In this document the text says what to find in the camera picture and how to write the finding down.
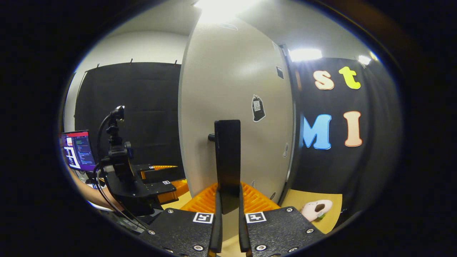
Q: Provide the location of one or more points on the computer monitor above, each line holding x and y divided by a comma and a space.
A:
78, 150

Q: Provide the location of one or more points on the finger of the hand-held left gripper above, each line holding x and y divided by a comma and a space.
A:
164, 175
160, 187

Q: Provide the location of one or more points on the white cabinet door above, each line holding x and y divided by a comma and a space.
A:
221, 89

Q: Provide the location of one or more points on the ceiling light panel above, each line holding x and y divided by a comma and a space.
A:
305, 54
367, 58
225, 9

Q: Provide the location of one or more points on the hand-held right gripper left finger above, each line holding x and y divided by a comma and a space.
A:
216, 232

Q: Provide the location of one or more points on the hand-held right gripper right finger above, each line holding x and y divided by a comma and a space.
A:
244, 232

